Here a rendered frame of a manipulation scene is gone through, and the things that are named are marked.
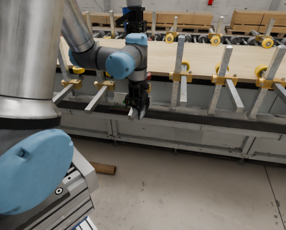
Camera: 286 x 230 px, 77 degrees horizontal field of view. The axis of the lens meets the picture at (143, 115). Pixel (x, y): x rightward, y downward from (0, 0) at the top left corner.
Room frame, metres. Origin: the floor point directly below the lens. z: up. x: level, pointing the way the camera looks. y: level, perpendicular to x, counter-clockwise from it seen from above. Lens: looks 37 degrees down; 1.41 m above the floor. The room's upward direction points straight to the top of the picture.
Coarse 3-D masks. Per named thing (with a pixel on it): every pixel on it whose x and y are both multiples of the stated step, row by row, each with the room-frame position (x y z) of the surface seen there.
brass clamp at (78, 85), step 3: (63, 81) 1.14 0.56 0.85; (69, 81) 1.14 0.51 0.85; (72, 81) 1.14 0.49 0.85; (75, 81) 1.14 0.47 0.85; (81, 81) 1.16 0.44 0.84; (63, 84) 1.13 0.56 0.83; (66, 84) 1.13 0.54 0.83; (75, 84) 1.12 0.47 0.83; (78, 84) 1.12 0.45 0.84; (81, 84) 1.15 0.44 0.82; (75, 87) 1.12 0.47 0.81; (78, 87) 1.12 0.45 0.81; (81, 87) 1.15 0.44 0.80
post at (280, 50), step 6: (276, 48) 0.94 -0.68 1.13; (282, 48) 0.90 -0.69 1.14; (276, 54) 0.91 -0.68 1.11; (282, 54) 0.90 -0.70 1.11; (276, 60) 0.91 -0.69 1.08; (270, 66) 0.92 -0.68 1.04; (276, 66) 0.90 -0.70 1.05; (270, 72) 0.91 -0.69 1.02; (270, 78) 0.90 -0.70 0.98; (258, 90) 0.93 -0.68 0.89; (264, 90) 0.90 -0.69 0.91; (258, 96) 0.91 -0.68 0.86; (264, 96) 0.90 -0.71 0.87; (258, 102) 0.90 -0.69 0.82; (252, 108) 0.91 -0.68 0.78; (258, 108) 0.90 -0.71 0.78; (252, 114) 0.91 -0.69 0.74
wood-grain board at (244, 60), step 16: (64, 48) 1.72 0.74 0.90; (160, 48) 1.72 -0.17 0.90; (176, 48) 1.72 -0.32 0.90; (192, 48) 1.72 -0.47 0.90; (208, 48) 1.72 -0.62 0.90; (240, 48) 1.72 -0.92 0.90; (256, 48) 1.72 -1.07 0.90; (272, 48) 1.72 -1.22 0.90; (160, 64) 1.32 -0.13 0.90; (192, 64) 1.32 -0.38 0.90; (208, 64) 1.32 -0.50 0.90; (240, 64) 1.32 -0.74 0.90; (256, 64) 1.32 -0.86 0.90; (240, 80) 1.08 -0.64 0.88
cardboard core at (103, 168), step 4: (92, 164) 1.03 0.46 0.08; (96, 164) 1.03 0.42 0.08; (100, 164) 1.03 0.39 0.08; (104, 164) 1.03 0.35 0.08; (96, 168) 0.99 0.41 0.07; (100, 168) 0.99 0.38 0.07; (104, 168) 0.99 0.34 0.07; (108, 168) 0.99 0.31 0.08; (112, 168) 0.98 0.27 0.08; (116, 168) 1.03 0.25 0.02; (104, 172) 0.97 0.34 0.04; (108, 172) 0.96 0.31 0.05; (112, 172) 0.96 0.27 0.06
